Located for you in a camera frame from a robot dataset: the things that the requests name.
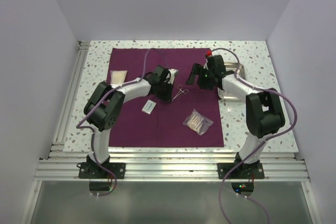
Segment white sachet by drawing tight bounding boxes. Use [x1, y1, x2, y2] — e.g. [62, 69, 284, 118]
[142, 100, 156, 114]

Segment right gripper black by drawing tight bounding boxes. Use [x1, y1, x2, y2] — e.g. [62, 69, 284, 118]
[186, 63, 214, 91]

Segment steel forceps with ring handles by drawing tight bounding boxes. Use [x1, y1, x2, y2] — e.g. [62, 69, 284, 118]
[171, 84, 189, 102]

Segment white gauze packet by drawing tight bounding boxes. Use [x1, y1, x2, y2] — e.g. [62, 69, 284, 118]
[110, 70, 128, 85]

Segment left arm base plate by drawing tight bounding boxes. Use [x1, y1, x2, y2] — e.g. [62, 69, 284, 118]
[76, 162, 126, 179]

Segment clear bag printed pack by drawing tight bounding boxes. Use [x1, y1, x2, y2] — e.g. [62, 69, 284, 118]
[183, 109, 214, 135]

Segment aluminium frame rails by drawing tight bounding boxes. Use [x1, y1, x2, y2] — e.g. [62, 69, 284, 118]
[22, 40, 322, 223]

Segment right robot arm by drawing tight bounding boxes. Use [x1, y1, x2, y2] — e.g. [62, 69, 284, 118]
[186, 55, 285, 179]

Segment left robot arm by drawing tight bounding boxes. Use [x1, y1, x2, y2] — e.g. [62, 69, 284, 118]
[77, 66, 179, 179]

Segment purple cloth mat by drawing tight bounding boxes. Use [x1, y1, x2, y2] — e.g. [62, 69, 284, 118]
[108, 48, 224, 148]

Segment steel instrument tray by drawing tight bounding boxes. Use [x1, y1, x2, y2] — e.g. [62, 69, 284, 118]
[217, 62, 246, 102]

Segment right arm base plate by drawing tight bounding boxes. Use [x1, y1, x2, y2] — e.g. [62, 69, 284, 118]
[217, 162, 265, 179]

